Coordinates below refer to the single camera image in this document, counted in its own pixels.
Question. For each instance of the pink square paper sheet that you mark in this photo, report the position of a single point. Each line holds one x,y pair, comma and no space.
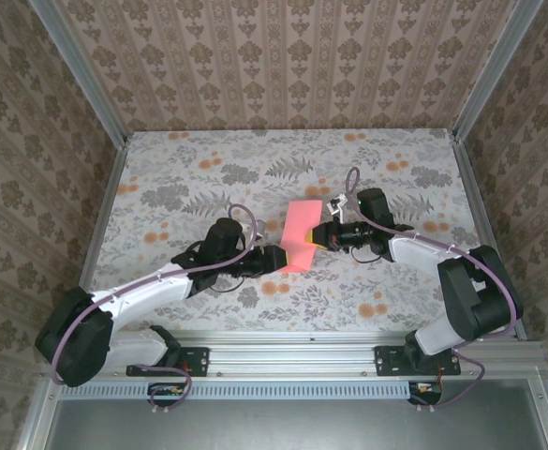
301,220

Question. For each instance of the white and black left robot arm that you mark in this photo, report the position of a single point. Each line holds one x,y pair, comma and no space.
152,290

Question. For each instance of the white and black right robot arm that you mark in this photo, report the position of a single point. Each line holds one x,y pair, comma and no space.
414,253

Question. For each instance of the grey metal sheet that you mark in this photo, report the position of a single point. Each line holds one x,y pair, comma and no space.
301,426

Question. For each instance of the floral patterned table cover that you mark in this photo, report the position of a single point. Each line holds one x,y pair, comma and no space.
255,154

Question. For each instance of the aluminium profile beam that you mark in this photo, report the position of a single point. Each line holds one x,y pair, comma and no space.
292,358

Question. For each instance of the black controller board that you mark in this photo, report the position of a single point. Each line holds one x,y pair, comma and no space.
166,393
425,393

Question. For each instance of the aluminium side rail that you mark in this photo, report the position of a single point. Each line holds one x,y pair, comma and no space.
485,234
96,244

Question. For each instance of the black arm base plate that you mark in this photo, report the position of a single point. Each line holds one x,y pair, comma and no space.
198,361
388,361

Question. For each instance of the aluminium frame post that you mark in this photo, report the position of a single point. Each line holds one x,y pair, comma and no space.
491,70
79,70

